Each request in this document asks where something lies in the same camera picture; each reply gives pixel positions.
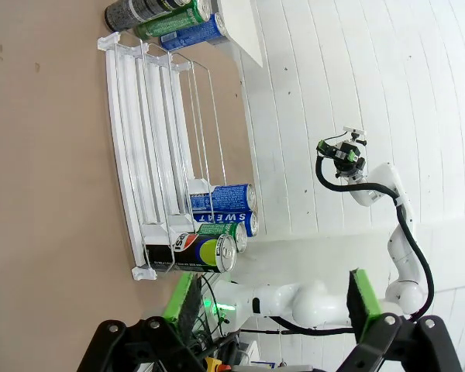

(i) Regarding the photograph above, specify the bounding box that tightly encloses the white can dispenser rack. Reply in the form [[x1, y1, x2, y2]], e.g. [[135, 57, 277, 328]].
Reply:
[[96, 33, 236, 281]]

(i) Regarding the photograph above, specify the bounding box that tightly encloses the green soda can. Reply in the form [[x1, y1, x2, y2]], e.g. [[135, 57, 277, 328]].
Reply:
[[195, 221, 249, 254], [133, 2, 212, 39]]

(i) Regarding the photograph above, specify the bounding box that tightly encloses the blue Pocari Sweat can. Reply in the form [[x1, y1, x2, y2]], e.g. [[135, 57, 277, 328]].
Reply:
[[191, 210, 260, 239], [188, 183, 259, 213], [160, 12, 229, 50]]

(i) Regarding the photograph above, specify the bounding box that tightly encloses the yellow emergency stop button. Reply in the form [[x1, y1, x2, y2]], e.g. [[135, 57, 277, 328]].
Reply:
[[203, 355, 233, 372]]

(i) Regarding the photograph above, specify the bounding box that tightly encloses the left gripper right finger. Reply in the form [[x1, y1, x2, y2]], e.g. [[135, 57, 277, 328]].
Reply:
[[340, 267, 464, 372]]

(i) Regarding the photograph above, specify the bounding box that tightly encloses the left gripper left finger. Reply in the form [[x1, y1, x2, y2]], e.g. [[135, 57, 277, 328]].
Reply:
[[77, 270, 207, 372]]

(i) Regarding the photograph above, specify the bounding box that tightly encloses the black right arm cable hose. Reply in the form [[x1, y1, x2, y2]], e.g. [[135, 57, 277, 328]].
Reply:
[[238, 145, 436, 336]]

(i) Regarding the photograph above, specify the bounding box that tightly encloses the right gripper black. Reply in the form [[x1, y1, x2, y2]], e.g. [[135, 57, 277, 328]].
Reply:
[[316, 139, 367, 181]]

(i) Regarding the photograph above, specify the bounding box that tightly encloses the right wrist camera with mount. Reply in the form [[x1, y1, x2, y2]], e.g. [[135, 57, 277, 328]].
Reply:
[[343, 126, 368, 146]]

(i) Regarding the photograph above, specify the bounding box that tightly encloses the black soda can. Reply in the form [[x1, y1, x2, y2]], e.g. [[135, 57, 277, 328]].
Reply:
[[103, 0, 198, 31], [144, 231, 238, 274]]

